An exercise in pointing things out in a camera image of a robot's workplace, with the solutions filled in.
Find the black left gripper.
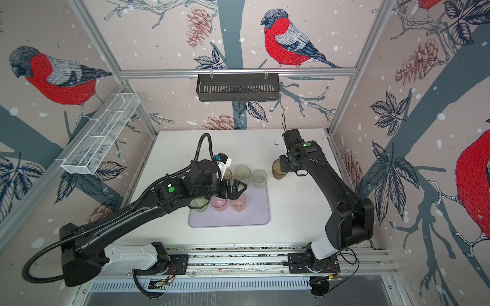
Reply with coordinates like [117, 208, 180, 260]
[193, 175, 249, 200]

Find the pink glass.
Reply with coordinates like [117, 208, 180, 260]
[230, 194, 246, 212]
[211, 196, 228, 212]

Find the smooth yellow glass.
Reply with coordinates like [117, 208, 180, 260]
[223, 169, 233, 181]

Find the amber textured glass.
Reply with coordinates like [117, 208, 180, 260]
[272, 159, 287, 180]

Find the tall pale green textured glass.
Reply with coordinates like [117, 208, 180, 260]
[234, 165, 251, 185]

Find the smooth green glass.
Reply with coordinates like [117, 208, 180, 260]
[190, 198, 209, 213]

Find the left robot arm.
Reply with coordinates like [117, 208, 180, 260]
[59, 159, 248, 287]

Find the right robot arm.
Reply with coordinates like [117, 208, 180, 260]
[279, 129, 375, 270]

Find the lilac plastic tray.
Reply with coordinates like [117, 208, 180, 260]
[189, 183, 270, 228]

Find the black hanging basket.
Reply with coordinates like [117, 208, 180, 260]
[196, 73, 280, 102]

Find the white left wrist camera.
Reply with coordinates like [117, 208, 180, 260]
[215, 153, 232, 180]

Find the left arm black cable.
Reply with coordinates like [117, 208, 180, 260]
[20, 133, 215, 299]

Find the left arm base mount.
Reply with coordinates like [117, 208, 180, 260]
[137, 254, 190, 276]

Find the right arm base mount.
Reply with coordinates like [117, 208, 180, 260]
[287, 251, 340, 274]

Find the white wire mesh basket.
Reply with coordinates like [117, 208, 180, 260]
[61, 93, 140, 175]

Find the horizontal aluminium rail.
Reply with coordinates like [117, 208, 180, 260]
[119, 68, 357, 80]

